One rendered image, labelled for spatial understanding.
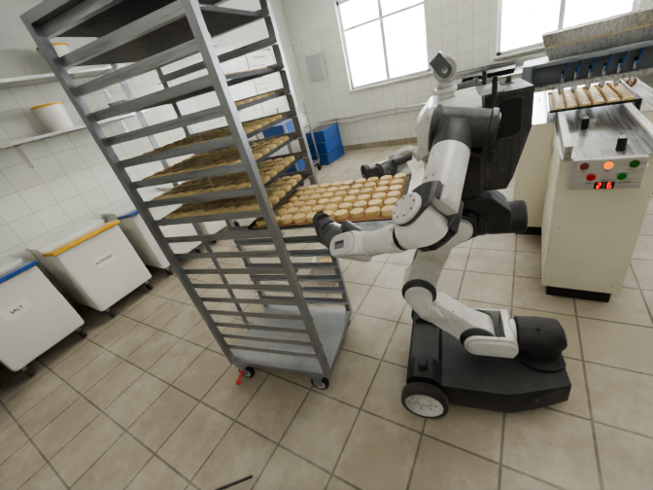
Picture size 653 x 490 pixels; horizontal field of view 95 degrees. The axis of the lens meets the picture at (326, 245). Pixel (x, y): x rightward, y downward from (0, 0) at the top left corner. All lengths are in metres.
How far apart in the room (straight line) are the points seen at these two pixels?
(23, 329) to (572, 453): 3.36
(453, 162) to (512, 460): 1.22
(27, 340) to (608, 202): 3.75
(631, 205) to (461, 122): 1.24
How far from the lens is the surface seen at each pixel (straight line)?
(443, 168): 0.72
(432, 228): 0.69
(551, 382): 1.61
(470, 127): 0.83
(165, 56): 1.17
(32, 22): 1.50
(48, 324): 3.25
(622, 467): 1.70
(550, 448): 1.65
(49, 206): 3.82
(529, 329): 1.53
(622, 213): 1.95
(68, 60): 1.48
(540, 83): 2.50
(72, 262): 3.19
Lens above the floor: 1.44
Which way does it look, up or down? 29 degrees down
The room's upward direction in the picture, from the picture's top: 16 degrees counter-clockwise
